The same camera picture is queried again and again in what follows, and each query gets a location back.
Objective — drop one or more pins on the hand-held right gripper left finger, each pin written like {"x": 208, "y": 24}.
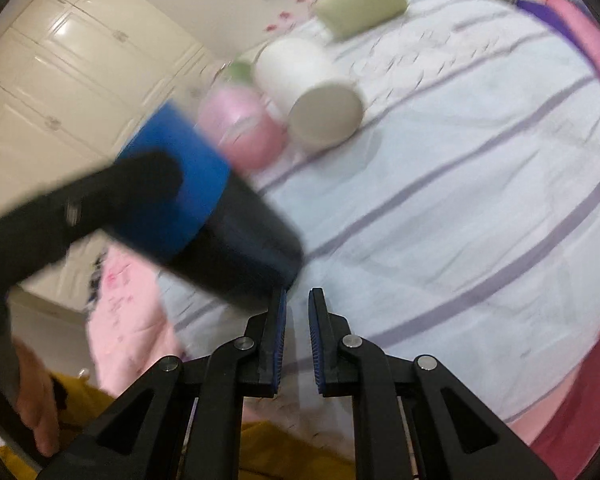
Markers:
{"x": 280, "y": 340}

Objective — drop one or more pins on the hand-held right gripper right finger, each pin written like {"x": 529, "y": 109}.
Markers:
{"x": 314, "y": 345}

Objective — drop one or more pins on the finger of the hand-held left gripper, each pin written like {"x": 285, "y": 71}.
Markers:
{"x": 135, "y": 185}

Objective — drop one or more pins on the blue and black cup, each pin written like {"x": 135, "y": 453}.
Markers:
{"x": 210, "y": 195}

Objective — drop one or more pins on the pink cup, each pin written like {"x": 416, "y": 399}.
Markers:
{"x": 245, "y": 130}

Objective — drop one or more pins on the white cup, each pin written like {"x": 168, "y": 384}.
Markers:
{"x": 300, "y": 85}

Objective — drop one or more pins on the person's left hand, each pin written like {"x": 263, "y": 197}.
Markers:
{"x": 37, "y": 390}

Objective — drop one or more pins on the yellow clothing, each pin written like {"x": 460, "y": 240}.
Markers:
{"x": 280, "y": 445}

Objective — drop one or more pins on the cream wardrobe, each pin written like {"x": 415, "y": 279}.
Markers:
{"x": 65, "y": 70}

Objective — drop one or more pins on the pink blanket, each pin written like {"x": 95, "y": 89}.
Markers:
{"x": 130, "y": 320}

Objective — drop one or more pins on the small green object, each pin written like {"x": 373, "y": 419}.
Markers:
{"x": 240, "y": 71}

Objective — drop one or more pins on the purple striped white bedsheet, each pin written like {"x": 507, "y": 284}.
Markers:
{"x": 455, "y": 185}

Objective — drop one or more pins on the dark red cloth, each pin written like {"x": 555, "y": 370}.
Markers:
{"x": 580, "y": 420}

